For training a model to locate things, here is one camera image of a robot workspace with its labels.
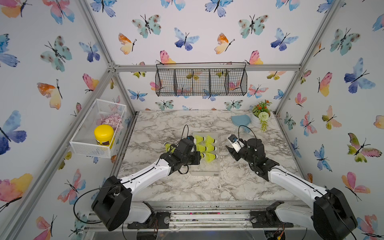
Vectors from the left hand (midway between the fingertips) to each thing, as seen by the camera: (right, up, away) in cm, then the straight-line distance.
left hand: (203, 156), depth 82 cm
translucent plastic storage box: (+2, -9, +9) cm, 13 cm away
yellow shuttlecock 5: (+5, -2, +8) cm, 10 cm away
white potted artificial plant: (+39, +24, +18) cm, 49 cm away
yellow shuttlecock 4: (-1, +2, +14) cm, 14 cm away
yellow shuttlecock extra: (0, 0, +4) cm, 4 cm away
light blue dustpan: (+31, +21, +36) cm, 52 cm away
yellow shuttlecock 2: (-2, +8, +20) cm, 21 cm away
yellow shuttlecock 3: (+5, +2, +15) cm, 16 cm away
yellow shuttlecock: (+5, +7, +19) cm, 20 cm away
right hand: (+16, +8, +1) cm, 18 cm away
